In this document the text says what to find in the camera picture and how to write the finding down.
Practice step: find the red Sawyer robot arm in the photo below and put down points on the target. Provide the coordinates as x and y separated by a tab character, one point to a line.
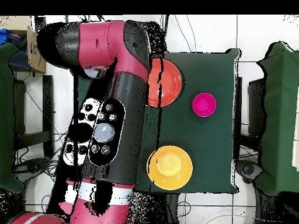
100	46

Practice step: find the large orange bowl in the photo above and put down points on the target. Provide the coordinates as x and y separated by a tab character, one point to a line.
170	168

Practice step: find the black stand leg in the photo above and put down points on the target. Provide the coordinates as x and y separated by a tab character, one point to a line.
166	22

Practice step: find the dark bag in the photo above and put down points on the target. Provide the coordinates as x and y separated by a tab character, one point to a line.
19	60

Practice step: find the cardboard box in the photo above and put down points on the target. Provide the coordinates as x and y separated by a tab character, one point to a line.
35	58

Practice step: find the black metal frame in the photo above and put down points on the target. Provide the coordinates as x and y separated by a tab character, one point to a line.
255	105
48	105

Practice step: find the dark green table cloth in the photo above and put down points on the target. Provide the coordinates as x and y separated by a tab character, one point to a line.
210	74

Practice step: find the green side table cloth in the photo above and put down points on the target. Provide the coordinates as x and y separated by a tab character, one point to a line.
5	116
280	105

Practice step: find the shallow red-orange bowl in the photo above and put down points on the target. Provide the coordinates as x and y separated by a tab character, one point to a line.
170	81

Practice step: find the small crimson bowl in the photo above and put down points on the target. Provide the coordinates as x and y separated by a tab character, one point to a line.
204	105

